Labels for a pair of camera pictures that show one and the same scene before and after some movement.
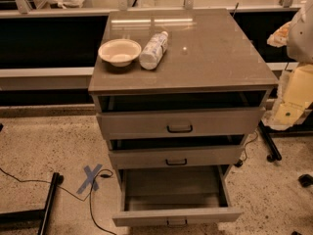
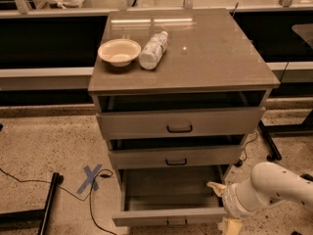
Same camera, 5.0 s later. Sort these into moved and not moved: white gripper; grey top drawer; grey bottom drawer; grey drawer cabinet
Moved: white gripper
Not moved: grey bottom drawer; grey drawer cabinet; grey top drawer
